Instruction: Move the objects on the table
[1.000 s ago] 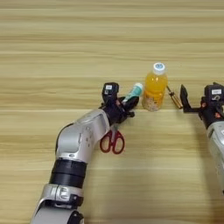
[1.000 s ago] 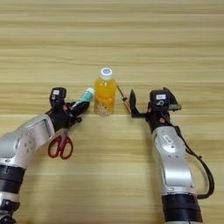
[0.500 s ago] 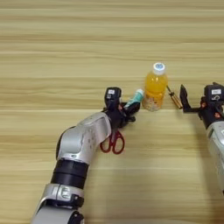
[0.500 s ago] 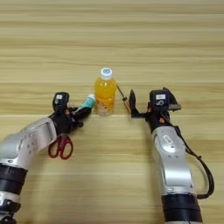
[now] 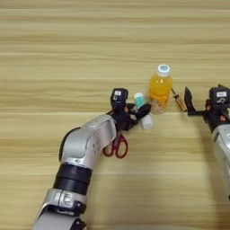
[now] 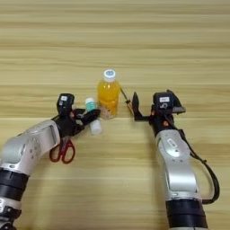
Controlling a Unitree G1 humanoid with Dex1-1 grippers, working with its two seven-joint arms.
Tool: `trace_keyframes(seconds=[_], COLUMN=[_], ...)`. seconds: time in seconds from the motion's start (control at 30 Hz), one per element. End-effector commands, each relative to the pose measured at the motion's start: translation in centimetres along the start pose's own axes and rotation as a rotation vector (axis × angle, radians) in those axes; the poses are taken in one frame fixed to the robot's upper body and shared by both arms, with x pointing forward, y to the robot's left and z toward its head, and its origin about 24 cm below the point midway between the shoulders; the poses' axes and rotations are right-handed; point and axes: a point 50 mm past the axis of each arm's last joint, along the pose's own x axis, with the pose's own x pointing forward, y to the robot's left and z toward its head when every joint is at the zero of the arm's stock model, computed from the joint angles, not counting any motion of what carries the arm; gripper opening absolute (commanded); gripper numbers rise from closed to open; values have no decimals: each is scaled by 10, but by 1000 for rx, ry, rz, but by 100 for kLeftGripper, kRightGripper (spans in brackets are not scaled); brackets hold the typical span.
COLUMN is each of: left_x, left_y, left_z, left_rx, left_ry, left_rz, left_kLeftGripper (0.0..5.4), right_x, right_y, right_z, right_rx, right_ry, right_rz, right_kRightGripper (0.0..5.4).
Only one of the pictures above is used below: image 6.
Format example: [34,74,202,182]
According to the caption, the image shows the green white glue stick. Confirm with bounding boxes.
[84,97,103,136]

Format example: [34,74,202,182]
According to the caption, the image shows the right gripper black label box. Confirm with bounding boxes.
[152,91,175,115]

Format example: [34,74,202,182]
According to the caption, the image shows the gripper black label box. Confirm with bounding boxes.
[57,93,75,117]
[152,91,175,115]

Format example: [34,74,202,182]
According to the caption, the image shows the red handled scissors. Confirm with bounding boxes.
[49,136,76,165]

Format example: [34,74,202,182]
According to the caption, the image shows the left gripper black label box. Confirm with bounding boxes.
[57,93,75,117]

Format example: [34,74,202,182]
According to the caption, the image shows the yellow handled screwdriver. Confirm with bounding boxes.
[119,86,135,117]

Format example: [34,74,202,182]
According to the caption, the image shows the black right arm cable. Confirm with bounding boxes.
[172,119,221,206]

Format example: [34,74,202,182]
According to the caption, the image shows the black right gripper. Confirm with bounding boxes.
[131,89,187,137]

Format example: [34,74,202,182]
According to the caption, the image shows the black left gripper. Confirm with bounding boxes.
[53,108,102,139]

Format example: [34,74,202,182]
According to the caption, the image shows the orange juice bottle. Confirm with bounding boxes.
[96,68,121,120]

